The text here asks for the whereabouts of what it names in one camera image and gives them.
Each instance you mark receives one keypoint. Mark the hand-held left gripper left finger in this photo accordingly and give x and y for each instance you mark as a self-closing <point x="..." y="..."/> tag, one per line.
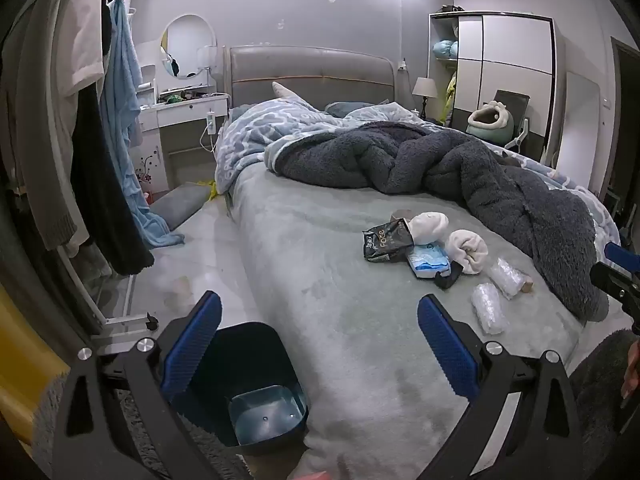
<point x="192" y="345"/>

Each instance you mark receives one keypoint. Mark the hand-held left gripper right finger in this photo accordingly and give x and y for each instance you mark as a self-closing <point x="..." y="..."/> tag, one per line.
<point x="445" y="342"/>

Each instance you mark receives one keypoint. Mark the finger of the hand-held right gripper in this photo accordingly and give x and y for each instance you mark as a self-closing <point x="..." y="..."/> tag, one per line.
<point x="617" y="251"/>
<point x="607" y="280"/>

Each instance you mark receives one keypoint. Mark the clear plastic wrap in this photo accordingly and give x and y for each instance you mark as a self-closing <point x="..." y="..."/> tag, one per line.
<point x="505" y="277"/>
<point x="489" y="310"/>

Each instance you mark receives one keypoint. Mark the dark blue trash bin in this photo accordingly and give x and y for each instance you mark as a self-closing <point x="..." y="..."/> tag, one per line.
<point x="260" y="385"/>

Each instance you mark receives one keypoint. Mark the white sock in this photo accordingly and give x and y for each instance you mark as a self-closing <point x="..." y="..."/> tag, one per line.
<point x="427" y="227"/>
<point x="470" y="250"/>

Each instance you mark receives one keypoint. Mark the black snack bag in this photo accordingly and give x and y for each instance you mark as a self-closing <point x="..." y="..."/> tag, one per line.
<point x="385" y="242"/>

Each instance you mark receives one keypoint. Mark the person's right hand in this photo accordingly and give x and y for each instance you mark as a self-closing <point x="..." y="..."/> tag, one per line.
<point x="633" y="375"/>

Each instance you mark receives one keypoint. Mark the small black clip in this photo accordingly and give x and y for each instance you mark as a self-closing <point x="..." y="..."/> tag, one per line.
<point x="447" y="279"/>

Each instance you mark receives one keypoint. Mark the small brown cardboard piece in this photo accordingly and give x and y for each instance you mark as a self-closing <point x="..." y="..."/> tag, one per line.
<point x="526" y="287"/>

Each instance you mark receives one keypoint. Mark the blue white tissue pack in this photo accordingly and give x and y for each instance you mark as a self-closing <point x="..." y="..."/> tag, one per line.
<point x="427" y="262"/>

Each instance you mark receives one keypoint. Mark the white clothes rack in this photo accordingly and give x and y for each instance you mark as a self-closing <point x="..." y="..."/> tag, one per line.
<point x="112" y="305"/>

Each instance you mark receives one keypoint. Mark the dark fuzzy clothing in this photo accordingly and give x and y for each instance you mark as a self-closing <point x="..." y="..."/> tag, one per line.
<point x="600" y="410"/>

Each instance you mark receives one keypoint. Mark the dark door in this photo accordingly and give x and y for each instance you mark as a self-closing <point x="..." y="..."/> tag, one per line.
<point x="622" y="125"/>

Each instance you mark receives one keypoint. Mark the bed with grey headboard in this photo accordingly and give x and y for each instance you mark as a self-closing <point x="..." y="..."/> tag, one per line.
<point x="325" y="285"/>

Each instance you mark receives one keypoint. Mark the grey floor cushion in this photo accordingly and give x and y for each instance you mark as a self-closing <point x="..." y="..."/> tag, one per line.
<point x="177" y="205"/>

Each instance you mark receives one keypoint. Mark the yellow cloth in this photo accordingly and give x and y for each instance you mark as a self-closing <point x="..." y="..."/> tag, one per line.
<point x="212" y="189"/>

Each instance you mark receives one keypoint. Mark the yellow board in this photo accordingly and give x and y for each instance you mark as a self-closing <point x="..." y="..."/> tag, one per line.
<point x="27" y="360"/>

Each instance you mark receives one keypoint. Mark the black hanging garment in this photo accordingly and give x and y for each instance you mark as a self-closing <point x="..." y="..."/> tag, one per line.
<point x="105" y="200"/>

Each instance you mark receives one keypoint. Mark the black chair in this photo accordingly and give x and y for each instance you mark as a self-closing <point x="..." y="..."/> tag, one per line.
<point x="515" y="102"/>

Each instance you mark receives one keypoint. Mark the green cream plush pet bed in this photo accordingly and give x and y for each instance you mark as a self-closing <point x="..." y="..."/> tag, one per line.
<point x="490" y="122"/>

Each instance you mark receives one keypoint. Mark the dark grey fuzzy blanket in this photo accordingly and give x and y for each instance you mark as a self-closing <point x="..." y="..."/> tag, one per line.
<point x="450" y="160"/>

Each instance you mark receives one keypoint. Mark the white wardrobe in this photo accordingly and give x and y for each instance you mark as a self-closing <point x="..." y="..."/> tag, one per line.
<point x="505" y="75"/>

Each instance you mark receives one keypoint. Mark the white dressing table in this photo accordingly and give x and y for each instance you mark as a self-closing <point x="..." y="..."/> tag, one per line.
<point x="175" y="130"/>

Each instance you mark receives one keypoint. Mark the white power strip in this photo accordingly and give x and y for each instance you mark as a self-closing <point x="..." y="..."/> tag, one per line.
<point x="211" y="121"/>

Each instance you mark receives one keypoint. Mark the blue patterned duvet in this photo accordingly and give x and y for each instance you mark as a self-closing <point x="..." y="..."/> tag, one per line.
<point x="260" y="130"/>

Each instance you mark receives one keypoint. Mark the yellow green wardrobe item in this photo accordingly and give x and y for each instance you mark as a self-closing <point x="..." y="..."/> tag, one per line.
<point x="451" y="90"/>

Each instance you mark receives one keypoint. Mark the bedside table lamp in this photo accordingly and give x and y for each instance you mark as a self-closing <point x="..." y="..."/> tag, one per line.
<point x="424" y="89"/>

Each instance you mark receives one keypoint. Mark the dark grey pillow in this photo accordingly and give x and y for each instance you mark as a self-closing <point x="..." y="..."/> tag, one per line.
<point x="345" y="108"/>

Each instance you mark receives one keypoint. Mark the light blue plush toy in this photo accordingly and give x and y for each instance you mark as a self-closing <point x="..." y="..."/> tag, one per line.
<point x="444" y="50"/>

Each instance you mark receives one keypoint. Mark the white dressing table lamp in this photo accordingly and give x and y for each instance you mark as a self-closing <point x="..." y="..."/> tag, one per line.
<point x="207" y="57"/>

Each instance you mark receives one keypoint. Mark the white hanging garment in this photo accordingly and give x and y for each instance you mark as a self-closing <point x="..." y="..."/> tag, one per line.
<point x="75" y="45"/>

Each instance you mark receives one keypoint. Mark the round wall mirror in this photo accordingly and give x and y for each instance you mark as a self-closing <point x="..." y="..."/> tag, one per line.
<point x="187" y="45"/>

